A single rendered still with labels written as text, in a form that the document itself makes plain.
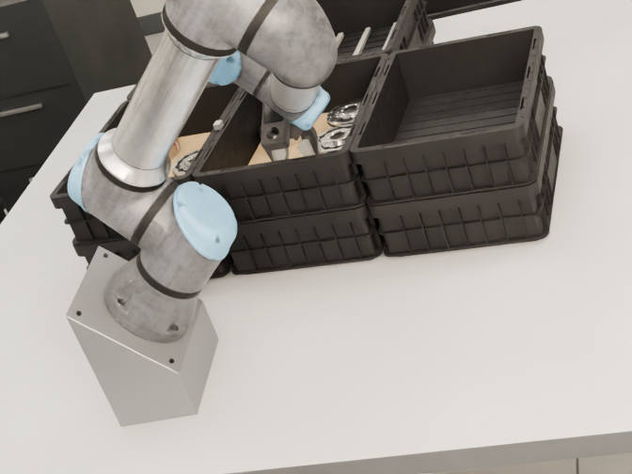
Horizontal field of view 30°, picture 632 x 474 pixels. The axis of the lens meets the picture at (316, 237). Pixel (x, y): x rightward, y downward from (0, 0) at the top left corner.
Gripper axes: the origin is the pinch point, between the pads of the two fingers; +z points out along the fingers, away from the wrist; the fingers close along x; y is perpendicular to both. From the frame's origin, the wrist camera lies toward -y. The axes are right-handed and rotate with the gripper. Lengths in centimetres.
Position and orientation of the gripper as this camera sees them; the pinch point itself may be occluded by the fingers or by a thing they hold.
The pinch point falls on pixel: (302, 178)
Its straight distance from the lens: 214.7
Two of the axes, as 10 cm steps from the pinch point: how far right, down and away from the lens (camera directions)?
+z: 2.9, 8.2, 4.9
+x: -9.3, 1.2, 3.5
